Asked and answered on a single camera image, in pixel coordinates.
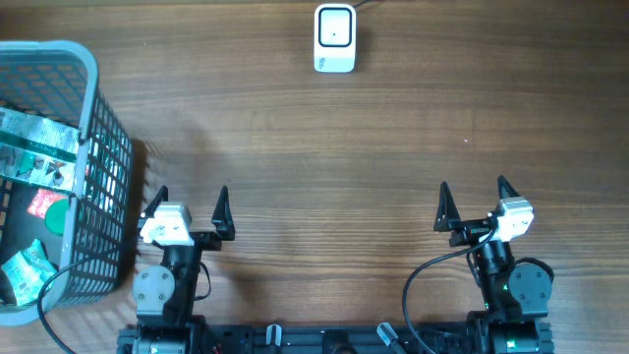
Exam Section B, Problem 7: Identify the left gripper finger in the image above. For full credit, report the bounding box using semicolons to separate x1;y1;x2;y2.
211;186;235;241
141;185;168;219

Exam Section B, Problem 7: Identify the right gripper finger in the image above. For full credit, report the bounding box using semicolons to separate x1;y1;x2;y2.
497;175;520;200
433;181;461;232

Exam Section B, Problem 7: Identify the green lidded jar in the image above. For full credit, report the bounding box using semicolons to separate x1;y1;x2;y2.
44;199;70;236

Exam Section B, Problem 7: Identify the orange Kleenex tissue pack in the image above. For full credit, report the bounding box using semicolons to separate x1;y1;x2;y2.
27;189;66;219

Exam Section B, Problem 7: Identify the green 3M gloves package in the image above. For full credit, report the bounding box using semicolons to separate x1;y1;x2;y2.
1;108;80;193

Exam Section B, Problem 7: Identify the light green wipes pack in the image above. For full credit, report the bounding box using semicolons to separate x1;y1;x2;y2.
1;239;57;306

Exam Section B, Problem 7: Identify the grey plastic mesh basket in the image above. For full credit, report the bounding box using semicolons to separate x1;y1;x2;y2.
1;40;134;326

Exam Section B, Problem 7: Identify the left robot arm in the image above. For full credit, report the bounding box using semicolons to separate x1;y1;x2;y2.
117;186;236;354

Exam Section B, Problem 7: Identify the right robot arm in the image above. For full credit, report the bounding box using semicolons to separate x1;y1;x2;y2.
433;176;554;354

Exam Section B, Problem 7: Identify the white barcode scanner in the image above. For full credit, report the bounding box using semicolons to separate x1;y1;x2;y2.
314;3;357;74

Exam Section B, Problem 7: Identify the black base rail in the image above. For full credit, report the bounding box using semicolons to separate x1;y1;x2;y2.
116;321;555;354

